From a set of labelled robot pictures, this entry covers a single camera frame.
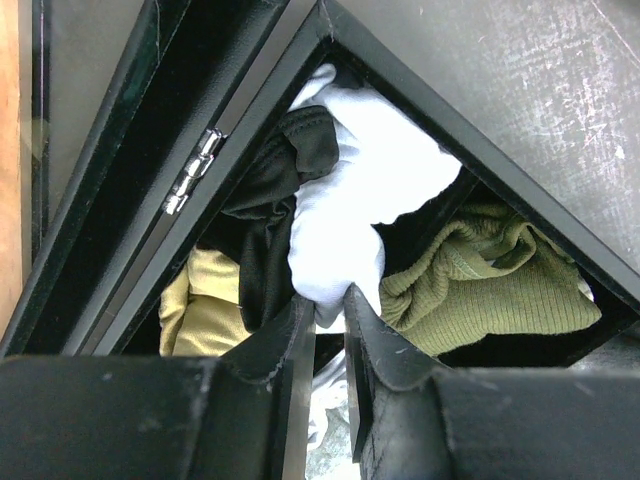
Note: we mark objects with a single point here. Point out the grey white rolled cloth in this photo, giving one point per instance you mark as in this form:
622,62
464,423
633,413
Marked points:
329,444

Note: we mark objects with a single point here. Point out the black compartment box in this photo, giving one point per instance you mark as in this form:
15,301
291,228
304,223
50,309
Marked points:
181,235

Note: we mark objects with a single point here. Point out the tan rolled cloth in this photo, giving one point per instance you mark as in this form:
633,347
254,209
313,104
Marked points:
199,312

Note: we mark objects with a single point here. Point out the olive green rolled cloth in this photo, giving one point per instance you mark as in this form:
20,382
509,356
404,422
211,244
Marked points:
488,272

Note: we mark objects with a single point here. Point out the white underwear black waistband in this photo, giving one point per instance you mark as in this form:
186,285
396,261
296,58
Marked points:
340,162

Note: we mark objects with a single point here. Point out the wooden shelf board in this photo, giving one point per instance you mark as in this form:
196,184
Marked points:
11,222

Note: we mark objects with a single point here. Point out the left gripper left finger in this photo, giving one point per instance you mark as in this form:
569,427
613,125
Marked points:
241,416

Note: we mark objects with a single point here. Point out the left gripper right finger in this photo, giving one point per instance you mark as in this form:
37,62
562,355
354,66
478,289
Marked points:
411,417

